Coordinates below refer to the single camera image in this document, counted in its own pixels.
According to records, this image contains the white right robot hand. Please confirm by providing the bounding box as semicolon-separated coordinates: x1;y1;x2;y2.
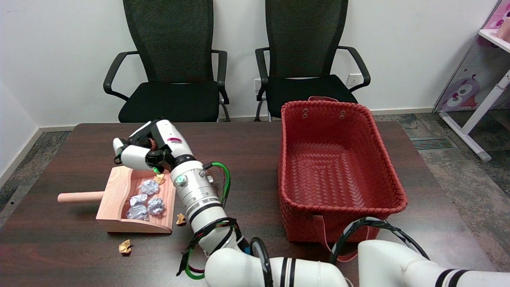
113;118;196;175

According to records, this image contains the wooden dustpan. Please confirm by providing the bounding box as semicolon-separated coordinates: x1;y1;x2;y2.
57;165;178;234

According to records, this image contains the black mesh office chair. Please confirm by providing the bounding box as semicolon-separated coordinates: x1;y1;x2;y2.
103;0;231;123
255;0;371;122

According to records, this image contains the red woven basket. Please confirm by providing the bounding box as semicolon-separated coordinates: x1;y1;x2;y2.
278;96;408;262

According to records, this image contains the floor vent grille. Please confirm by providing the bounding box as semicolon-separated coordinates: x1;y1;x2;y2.
410;137;457;151

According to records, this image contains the pink white shelf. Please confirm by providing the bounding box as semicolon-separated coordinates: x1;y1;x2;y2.
478;0;510;52

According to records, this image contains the green cable loop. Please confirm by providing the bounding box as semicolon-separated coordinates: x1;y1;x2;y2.
185;162;231;279

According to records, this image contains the white desk leg frame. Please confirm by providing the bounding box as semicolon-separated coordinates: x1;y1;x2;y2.
439;70;510;162

